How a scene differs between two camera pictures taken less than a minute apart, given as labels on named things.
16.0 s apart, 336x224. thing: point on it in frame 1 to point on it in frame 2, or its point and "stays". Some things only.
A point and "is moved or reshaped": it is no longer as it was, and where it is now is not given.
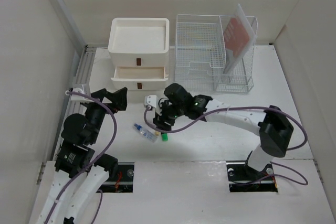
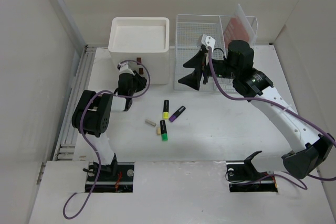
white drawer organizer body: [138, 49] stays
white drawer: [139, 78] is moved or reshaped
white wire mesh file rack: [215, 53] stays
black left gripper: [119, 99] to [140, 82]
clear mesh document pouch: [239, 39] stays
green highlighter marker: [165, 137] stays
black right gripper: [160, 118] to [197, 61]
